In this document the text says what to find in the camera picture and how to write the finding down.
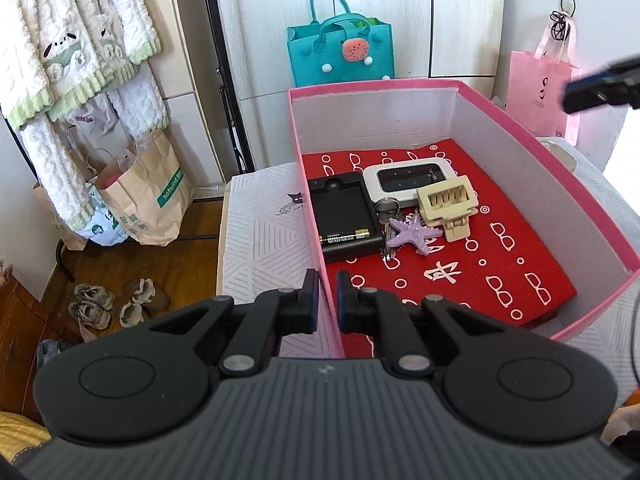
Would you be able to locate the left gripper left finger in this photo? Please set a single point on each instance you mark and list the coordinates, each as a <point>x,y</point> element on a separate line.
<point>239,340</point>

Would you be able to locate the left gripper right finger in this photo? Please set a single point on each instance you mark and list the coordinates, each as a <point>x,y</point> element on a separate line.
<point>410,341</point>

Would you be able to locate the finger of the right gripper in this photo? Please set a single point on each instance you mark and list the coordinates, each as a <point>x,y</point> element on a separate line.
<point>616,85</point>

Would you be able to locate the cream hair claw clip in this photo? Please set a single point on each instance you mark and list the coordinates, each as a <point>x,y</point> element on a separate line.
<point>449,204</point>

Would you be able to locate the pink storage box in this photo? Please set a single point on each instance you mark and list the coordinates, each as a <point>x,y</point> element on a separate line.
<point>407,113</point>

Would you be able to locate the pink paper gift bag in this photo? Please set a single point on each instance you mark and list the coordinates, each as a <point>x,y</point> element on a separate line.
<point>536,85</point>

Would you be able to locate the purple starfish hair clip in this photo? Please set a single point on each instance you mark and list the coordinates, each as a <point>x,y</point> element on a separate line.
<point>412,232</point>

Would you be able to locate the red patterned cloth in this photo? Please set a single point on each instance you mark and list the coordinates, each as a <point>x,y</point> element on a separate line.
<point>503,269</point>

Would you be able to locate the beige slipper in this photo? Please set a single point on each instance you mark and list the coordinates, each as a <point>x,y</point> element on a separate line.
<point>144,298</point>

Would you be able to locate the black battery charger case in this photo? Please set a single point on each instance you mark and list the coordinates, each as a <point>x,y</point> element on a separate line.
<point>346,222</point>

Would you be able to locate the white pocket wifi router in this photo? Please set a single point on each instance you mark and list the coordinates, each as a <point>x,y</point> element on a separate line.
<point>400,180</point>

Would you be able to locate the brown paper bag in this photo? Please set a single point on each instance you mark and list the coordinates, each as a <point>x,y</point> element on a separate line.
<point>147,190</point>

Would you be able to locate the grey sneaker left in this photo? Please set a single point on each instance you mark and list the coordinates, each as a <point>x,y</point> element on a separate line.
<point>96,294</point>

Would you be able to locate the grey sneaker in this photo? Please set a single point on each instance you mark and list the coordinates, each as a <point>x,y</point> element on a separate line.
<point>89,314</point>
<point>96,294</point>

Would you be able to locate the grey sneaker right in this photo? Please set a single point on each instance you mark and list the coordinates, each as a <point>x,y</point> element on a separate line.
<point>89,314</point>

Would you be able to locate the teal felt tote bag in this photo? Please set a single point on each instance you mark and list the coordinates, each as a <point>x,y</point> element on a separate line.
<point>347,47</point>

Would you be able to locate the white green hanging pajamas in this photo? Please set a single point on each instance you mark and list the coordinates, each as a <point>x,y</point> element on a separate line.
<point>60,55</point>

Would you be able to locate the black coat rack pole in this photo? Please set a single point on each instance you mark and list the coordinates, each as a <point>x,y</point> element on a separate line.
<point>239,140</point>

